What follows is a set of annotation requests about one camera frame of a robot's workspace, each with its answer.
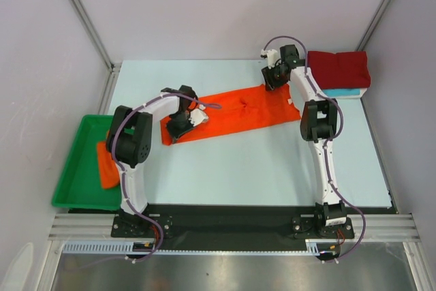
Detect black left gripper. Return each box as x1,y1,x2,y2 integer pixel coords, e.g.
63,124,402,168
166,112,197,144

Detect orange t shirt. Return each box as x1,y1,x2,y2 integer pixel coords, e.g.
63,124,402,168
177,85,300,143
96,131,120,189

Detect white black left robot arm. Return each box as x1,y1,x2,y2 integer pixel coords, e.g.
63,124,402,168
98,85,207,238

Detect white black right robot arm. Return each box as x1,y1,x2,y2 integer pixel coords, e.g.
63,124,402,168
260,44,354,240

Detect folded turquoise t shirt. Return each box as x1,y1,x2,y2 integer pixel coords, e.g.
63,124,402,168
323,89,361,99

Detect folded dark red t shirt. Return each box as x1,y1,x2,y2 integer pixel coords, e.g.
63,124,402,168
308,50,371,89

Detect orange t shirt in tray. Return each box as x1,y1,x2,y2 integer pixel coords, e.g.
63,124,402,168
96,131,120,189

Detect green plastic tray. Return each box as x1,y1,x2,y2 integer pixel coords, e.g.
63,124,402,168
52,114,121,211

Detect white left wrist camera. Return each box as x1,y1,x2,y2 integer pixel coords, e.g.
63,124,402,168
189,108,209,127

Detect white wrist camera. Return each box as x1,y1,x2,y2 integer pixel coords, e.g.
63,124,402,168
189,108,209,127
260,49,281,68

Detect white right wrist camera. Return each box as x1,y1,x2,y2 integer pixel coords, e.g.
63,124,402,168
260,49,281,68

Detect left aluminium corner post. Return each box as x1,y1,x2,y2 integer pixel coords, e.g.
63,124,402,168
68,0,114,72

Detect aluminium corner post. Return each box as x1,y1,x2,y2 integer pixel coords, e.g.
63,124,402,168
356,0,393,51
68,0,114,72

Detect aluminium front rail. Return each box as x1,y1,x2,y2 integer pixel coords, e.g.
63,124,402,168
48,213,420,242

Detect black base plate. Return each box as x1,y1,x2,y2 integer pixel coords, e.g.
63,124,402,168
67,204,399,254

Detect right aluminium corner post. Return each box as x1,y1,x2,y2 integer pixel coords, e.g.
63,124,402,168
356,0,393,51

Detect grey slotted cable duct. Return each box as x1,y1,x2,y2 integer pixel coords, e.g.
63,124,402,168
63,241,337,256

